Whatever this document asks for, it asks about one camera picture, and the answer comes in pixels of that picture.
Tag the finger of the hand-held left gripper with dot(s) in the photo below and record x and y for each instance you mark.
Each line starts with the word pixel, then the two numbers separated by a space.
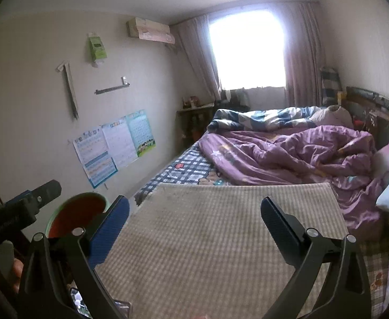
pixel 19 197
pixel 48 191

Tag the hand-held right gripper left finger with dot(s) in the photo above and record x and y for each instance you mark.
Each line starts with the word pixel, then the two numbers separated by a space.
pixel 109 232

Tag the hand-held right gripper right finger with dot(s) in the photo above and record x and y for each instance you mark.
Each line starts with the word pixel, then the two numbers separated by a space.
pixel 280 226

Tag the green rimmed red bin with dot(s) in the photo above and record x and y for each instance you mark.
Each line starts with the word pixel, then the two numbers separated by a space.
pixel 78 209

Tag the purple duvet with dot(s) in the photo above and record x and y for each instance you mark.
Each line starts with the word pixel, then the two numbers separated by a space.
pixel 280 159

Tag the beige checked mat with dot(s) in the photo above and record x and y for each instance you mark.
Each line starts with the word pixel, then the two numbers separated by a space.
pixel 214 246

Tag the plaid cartoon bedsheet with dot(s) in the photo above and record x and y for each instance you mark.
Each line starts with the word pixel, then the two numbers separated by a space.
pixel 181 172

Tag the blue patchwork quilt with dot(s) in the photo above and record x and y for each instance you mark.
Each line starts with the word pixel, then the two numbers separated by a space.
pixel 264 118

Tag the checked patchwork blanket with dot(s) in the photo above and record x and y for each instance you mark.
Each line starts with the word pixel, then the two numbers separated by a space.
pixel 383 272

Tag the beige plush pillow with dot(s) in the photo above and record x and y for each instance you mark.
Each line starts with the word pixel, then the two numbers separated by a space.
pixel 333 116

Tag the cluttered side table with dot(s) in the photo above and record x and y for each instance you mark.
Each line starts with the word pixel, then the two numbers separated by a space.
pixel 194 119

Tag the dark wooden headboard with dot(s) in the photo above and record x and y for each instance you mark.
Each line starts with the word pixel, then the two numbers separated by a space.
pixel 380 116

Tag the folded plaid blanket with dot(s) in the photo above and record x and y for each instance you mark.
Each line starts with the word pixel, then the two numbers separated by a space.
pixel 330 84

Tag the pale curtain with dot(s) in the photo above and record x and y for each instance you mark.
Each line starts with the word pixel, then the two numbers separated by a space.
pixel 197 53
pixel 302 56

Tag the bright window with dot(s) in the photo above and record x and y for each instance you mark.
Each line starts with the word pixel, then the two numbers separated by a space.
pixel 247 46

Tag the blue bordered wall poster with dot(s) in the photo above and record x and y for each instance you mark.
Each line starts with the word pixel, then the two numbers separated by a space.
pixel 94 158

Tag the white wall poster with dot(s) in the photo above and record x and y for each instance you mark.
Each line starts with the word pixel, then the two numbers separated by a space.
pixel 119 143

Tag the metal wall bracket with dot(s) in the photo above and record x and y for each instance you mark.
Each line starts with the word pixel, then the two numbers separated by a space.
pixel 71 89

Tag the green blue wall poster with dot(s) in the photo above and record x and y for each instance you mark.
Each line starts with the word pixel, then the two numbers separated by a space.
pixel 141 131

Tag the metal wall rail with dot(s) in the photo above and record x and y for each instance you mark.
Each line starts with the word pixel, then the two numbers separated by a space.
pixel 111 88

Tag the green wall box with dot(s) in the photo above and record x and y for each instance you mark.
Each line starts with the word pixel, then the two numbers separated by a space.
pixel 97 48

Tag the wall air conditioner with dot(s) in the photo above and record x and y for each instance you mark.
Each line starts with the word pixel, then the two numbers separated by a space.
pixel 151 30

